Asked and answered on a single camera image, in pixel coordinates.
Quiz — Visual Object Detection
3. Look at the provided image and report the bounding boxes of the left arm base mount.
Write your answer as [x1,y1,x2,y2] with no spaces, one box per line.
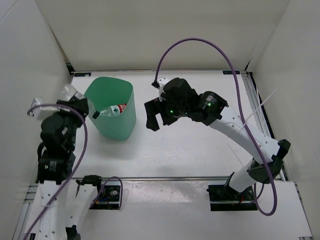
[89,176,124,210]

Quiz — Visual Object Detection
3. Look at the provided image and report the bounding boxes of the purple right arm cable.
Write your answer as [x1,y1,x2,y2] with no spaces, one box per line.
[151,37,278,216]

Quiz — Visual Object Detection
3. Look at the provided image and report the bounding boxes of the red cap water bottle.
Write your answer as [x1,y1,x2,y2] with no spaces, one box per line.
[100,103,127,117]

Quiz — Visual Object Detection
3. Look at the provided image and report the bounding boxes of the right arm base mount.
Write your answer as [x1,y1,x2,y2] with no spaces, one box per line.
[206,182,258,212]

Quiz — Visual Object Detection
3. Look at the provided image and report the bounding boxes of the green plastic bin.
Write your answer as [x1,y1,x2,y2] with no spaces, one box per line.
[84,76,136,140]

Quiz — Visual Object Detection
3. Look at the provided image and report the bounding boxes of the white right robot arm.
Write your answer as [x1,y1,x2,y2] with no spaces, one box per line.
[144,77,291,200]

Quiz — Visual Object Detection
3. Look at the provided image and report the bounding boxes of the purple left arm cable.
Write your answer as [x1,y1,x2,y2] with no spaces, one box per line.
[22,106,123,240]

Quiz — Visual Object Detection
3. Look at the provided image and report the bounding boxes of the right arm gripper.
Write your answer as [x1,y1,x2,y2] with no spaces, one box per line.
[144,95,189,132]

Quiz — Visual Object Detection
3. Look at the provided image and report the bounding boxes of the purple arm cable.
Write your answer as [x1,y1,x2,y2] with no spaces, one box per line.
[151,37,278,216]
[22,106,123,240]

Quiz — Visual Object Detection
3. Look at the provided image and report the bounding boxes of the black cap black label bottle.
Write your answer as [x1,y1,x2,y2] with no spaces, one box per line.
[57,84,100,119]

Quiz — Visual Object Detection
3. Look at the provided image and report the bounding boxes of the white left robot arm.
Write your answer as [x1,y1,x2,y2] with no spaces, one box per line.
[27,96,105,240]

